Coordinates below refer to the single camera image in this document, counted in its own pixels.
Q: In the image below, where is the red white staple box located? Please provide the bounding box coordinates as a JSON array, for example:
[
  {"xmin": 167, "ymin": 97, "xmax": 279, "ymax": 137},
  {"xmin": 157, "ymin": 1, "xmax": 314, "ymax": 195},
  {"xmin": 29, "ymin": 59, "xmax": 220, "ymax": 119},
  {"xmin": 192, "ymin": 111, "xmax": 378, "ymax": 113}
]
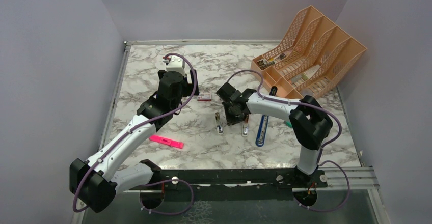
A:
[{"xmin": 197, "ymin": 93, "xmax": 212, "ymax": 101}]

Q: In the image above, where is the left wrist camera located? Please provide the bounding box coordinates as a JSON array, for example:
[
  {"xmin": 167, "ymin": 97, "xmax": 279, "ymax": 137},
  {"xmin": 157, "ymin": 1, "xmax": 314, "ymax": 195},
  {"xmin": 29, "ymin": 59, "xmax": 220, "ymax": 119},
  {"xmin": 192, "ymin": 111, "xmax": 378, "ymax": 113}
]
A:
[{"xmin": 164, "ymin": 56, "xmax": 187, "ymax": 77}]

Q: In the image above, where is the green grey eraser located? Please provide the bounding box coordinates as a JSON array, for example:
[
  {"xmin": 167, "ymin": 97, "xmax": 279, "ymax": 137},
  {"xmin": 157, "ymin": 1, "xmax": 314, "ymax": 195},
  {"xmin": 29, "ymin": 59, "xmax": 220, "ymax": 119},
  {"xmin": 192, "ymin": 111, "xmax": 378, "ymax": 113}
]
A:
[{"xmin": 284, "ymin": 121, "xmax": 292, "ymax": 128}]

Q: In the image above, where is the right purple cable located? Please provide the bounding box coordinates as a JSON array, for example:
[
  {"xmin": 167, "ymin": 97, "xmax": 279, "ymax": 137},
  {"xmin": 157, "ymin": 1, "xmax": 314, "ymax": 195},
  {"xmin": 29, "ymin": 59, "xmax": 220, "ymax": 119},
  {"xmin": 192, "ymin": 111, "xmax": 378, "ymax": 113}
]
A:
[{"xmin": 225, "ymin": 69, "xmax": 352, "ymax": 214}]

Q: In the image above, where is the purple cable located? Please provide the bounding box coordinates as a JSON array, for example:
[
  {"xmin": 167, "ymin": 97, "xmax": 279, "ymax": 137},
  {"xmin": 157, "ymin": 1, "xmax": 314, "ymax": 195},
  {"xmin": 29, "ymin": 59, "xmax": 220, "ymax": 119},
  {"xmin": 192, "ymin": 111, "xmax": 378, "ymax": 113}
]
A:
[
  {"xmin": 72, "ymin": 52, "xmax": 199, "ymax": 216},
  {"xmin": 225, "ymin": 69, "xmax": 352, "ymax": 214}
]

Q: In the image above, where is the orange mesh file organizer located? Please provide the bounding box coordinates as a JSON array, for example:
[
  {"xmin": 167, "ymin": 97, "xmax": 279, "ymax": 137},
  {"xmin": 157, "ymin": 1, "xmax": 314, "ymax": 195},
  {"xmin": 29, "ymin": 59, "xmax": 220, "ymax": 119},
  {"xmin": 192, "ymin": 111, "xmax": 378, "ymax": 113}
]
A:
[{"xmin": 251, "ymin": 6, "xmax": 367, "ymax": 99}]

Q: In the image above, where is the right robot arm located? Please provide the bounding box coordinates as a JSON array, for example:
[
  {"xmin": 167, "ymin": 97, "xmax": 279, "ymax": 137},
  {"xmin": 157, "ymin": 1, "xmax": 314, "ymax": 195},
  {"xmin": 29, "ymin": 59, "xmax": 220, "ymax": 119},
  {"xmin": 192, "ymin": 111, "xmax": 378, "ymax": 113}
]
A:
[{"xmin": 217, "ymin": 82, "xmax": 333, "ymax": 187}]

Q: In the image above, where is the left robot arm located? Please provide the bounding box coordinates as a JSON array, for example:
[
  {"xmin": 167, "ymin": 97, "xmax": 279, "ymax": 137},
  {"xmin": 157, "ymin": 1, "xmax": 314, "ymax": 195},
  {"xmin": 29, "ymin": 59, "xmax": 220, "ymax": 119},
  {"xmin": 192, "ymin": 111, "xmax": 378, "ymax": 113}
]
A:
[{"xmin": 69, "ymin": 69, "xmax": 199, "ymax": 213}]

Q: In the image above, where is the white stapler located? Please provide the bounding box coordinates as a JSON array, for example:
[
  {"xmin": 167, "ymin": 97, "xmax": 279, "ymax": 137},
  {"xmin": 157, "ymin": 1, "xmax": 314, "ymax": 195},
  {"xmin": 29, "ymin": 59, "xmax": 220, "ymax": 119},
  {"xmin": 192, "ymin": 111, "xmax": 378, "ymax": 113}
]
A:
[{"xmin": 215, "ymin": 112, "xmax": 224, "ymax": 135}]

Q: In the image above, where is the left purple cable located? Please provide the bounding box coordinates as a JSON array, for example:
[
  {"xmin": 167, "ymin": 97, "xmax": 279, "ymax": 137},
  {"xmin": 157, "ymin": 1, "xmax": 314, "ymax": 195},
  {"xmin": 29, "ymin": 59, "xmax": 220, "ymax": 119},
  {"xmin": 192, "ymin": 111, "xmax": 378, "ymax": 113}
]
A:
[{"xmin": 72, "ymin": 52, "xmax": 199, "ymax": 216}]

